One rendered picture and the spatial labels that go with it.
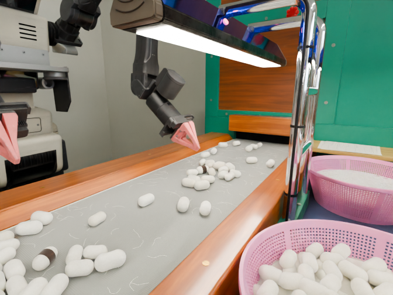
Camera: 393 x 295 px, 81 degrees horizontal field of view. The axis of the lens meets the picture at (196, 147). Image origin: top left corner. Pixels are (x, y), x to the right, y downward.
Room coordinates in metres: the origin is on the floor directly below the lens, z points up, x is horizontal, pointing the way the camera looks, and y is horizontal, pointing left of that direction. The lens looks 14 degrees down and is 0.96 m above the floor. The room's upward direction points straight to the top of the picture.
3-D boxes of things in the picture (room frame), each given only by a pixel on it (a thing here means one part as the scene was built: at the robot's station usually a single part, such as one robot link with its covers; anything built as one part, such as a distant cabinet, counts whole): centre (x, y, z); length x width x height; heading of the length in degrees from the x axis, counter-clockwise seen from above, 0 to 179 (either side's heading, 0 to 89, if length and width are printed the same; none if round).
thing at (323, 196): (0.55, -0.42, 0.72); 0.27 x 0.27 x 0.10
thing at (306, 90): (0.52, -0.16, 0.90); 0.20 x 0.19 x 0.45; 147
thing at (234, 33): (0.57, -0.09, 1.08); 0.62 x 0.08 x 0.07; 147
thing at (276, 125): (0.97, -0.28, 0.83); 0.30 x 0.06 x 0.07; 57
